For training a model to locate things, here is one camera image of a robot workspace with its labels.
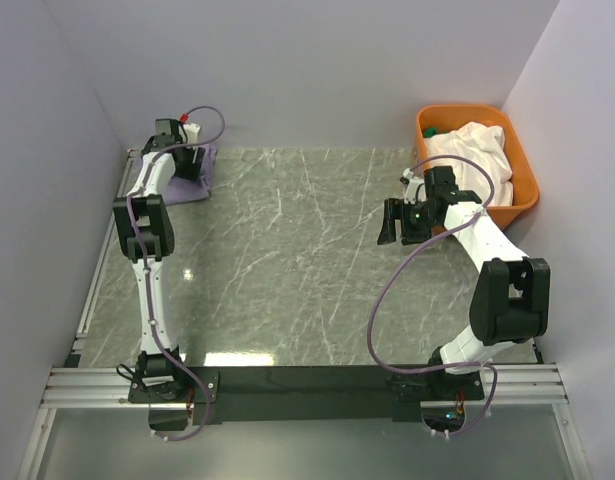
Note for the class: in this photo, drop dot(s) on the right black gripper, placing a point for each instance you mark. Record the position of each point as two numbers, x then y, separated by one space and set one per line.
397 209

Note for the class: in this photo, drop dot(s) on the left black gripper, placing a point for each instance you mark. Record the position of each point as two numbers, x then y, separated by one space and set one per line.
191 171

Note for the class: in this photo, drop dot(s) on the purple t shirt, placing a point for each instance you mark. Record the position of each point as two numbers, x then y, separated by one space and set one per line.
180 191

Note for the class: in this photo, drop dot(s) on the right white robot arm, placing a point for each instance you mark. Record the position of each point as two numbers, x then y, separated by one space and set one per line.
510 301

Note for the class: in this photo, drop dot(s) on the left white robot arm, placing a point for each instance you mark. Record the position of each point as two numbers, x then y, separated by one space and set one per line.
146 239

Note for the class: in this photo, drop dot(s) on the green object in basket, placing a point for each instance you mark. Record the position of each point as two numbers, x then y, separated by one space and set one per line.
430 132

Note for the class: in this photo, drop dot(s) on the orange plastic basket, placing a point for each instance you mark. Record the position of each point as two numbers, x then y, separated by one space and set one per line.
448 117

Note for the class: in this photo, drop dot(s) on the white t shirt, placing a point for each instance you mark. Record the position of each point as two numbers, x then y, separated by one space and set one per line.
484 145

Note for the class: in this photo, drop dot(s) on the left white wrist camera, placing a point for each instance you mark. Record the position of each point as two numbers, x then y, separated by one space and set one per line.
191 132

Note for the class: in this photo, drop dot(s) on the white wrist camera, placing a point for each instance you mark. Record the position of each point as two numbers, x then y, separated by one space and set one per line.
413 187
191 132

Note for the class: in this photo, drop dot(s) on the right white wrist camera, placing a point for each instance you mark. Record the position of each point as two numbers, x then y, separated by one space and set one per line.
413 187

